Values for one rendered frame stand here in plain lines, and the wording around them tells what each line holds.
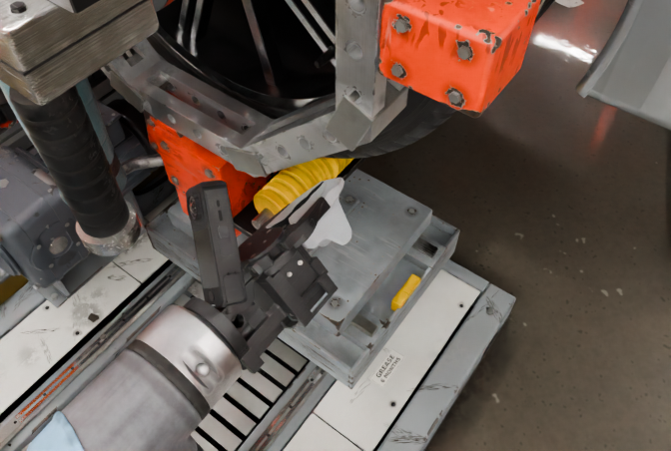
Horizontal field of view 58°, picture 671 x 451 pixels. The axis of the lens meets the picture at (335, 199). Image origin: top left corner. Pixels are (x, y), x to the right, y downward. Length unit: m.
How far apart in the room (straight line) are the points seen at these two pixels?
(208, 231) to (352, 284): 0.54
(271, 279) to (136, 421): 0.16
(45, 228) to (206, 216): 0.53
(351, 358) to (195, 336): 0.58
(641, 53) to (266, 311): 0.39
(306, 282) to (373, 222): 0.56
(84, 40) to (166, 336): 0.26
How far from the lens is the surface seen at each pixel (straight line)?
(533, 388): 1.27
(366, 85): 0.50
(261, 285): 0.58
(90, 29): 0.37
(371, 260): 1.08
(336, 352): 1.08
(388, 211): 1.15
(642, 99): 0.60
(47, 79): 0.37
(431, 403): 1.13
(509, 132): 1.66
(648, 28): 0.57
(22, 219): 1.02
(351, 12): 0.47
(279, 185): 0.77
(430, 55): 0.45
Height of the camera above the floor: 1.13
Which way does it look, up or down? 51 degrees down
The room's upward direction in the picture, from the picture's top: straight up
